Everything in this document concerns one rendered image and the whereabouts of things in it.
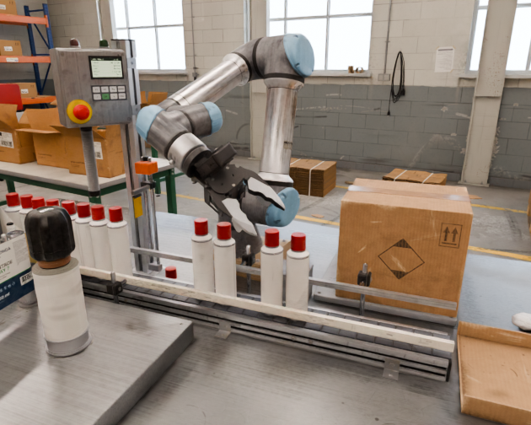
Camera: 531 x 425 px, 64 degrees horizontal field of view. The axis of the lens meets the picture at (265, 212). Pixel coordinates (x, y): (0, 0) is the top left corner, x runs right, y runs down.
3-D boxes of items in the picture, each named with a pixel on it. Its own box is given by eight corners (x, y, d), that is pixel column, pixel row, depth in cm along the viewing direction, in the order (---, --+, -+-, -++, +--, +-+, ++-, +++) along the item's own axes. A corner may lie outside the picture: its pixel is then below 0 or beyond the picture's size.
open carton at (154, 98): (122, 124, 518) (119, 92, 506) (149, 120, 552) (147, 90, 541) (146, 126, 496) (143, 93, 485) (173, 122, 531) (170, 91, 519)
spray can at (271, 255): (257, 314, 101) (256, 233, 95) (265, 303, 106) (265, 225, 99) (278, 318, 99) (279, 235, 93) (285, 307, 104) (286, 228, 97)
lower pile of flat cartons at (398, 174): (379, 193, 513) (381, 175, 506) (393, 183, 556) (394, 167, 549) (436, 201, 480) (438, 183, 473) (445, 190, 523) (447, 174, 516)
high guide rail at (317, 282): (61, 239, 127) (60, 235, 126) (64, 238, 128) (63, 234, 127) (455, 310, 90) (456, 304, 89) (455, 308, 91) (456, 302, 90)
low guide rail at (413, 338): (43, 266, 122) (42, 260, 121) (46, 265, 123) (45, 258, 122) (453, 352, 85) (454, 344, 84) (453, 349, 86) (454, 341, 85)
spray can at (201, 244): (190, 298, 108) (185, 222, 101) (201, 288, 112) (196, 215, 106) (208, 302, 106) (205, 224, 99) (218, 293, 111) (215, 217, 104)
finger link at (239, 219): (255, 244, 84) (234, 208, 88) (258, 231, 79) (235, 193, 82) (242, 251, 83) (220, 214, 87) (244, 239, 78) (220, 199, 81)
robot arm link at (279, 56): (260, 222, 135) (278, 43, 130) (300, 229, 126) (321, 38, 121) (235, 223, 125) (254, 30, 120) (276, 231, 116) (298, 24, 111)
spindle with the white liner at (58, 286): (34, 351, 88) (7, 213, 78) (68, 328, 96) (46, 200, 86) (69, 362, 85) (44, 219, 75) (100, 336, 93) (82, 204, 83)
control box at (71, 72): (60, 124, 115) (48, 48, 109) (123, 120, 124) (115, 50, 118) (67, 128, 107) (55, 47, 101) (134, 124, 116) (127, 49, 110)
